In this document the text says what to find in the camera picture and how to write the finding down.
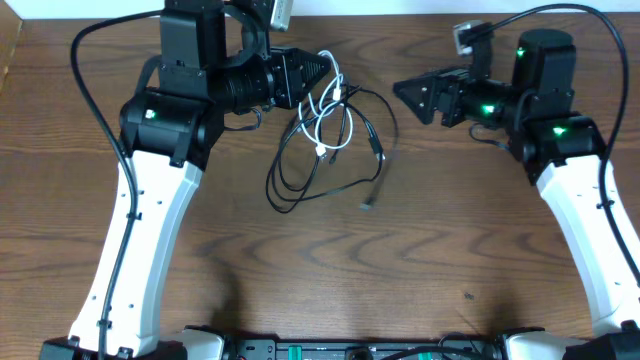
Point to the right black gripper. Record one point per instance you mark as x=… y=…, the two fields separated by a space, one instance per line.
x=453 y=81

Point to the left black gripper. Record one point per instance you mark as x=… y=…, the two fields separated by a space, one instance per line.
x=297 y=80

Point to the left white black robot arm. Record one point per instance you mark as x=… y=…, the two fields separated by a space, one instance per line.
x=216 y=58

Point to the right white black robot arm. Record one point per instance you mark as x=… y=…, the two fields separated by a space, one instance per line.
x=563 y=154

